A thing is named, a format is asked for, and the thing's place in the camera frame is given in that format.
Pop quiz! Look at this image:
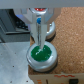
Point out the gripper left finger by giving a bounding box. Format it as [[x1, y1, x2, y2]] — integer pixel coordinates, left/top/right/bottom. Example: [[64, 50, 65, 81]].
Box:
[[15, 7, 42, 50]]

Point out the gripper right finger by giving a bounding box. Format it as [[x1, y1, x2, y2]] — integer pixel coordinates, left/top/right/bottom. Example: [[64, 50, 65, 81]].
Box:
[[38, 7, 62, 50]]

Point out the blue button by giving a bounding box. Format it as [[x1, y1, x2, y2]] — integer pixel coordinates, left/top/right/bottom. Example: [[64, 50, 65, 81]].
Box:
[[31, 17, 58, 41]]

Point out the red button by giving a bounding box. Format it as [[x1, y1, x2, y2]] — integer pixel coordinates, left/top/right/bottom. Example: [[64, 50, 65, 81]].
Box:
[[34, 6, 47, 14]]

